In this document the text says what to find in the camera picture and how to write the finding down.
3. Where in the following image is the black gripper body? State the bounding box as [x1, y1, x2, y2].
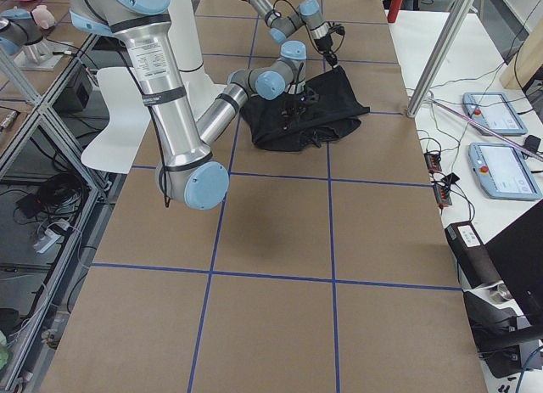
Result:
[288, 93, 305, 109]
[314, 31, 333, 53]

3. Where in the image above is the black printed t-shirt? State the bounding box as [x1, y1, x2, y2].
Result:
[241, 66, 370, 152]

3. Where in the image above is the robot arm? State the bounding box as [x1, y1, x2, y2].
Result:
[244, 0, 344, 68]
[70, 0, 306, 210]

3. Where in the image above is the red cylinder bottle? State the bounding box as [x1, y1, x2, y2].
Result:
[387, 0, 404, 24]

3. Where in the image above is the white plastic chair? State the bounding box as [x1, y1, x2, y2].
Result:
[81, 67, 150, 174]

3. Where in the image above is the far blue teach pendant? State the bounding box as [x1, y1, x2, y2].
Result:
[462, 92, 528, 137]

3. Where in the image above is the blue teach pendant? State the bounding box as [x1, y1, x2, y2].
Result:
[467, 143, 542, 201]
[462, 92, 528, 137]

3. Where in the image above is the near blue teach pendant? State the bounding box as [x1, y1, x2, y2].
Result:
[467, 143, 542, 201]

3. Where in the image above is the black box with label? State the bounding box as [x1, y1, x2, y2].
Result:
[445, 221, 501, 288]

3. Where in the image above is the reacher grabber stick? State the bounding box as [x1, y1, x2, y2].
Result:
[428, 98, 543, 162]

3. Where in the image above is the black monitor with stand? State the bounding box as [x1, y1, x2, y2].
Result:
[463, 202, 542, 378]

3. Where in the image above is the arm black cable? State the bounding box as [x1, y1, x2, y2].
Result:
[227, 0, 347, 54]
[122, 36, 176, 210]

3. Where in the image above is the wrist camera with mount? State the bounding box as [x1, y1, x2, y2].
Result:
[327, 21, 345, 37]
[301, 86, 320, 105]

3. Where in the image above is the aluminium frame post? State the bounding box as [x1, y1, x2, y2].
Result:
[406, 0, 474, 118]

